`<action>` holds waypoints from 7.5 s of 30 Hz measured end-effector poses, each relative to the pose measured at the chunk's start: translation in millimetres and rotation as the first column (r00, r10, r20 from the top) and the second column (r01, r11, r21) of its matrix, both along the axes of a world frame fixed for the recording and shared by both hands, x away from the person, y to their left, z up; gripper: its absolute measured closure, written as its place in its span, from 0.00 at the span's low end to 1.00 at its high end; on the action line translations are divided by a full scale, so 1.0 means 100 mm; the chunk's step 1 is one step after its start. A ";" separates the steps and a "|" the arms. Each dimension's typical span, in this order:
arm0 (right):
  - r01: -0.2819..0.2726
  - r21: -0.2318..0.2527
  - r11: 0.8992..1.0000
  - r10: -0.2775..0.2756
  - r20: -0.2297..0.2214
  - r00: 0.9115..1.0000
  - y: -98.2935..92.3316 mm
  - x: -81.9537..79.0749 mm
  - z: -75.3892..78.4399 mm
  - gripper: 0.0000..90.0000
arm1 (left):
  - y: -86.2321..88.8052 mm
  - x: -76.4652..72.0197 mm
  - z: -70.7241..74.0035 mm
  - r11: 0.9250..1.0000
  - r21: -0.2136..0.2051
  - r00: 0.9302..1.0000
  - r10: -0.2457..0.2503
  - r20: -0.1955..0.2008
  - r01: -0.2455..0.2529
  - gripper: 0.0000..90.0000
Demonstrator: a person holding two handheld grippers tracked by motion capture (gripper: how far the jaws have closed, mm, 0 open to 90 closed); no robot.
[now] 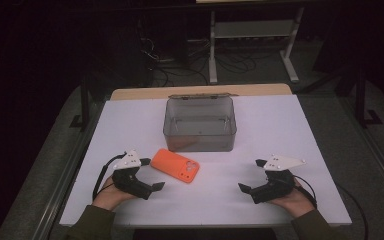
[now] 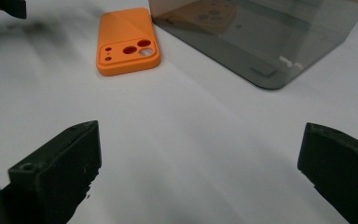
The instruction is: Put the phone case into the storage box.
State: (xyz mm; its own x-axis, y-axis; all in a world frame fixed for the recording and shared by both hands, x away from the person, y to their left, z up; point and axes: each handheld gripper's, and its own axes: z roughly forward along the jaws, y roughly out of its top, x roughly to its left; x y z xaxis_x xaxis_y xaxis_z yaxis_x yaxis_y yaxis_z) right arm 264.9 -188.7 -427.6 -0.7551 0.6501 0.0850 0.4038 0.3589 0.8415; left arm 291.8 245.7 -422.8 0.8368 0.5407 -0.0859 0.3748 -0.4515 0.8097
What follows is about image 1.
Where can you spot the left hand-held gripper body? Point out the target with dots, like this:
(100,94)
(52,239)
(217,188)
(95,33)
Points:
(130,181)

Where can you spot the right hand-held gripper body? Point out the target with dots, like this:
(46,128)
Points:
(276,185)

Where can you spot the orange phone case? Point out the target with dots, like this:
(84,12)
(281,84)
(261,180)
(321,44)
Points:
(173,165)

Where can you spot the grey transparent plastic box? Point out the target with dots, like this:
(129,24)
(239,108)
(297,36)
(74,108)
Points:
(200,133)

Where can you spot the person's right hand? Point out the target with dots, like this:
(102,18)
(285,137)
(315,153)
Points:
(295,203)

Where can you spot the person's left hand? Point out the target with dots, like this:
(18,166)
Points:
(110,198)

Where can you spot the black metal stand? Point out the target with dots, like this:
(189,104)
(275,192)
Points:
(360,100)
(85,100)

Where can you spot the white metal desk frame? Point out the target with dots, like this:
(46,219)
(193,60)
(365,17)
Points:
(253,29)

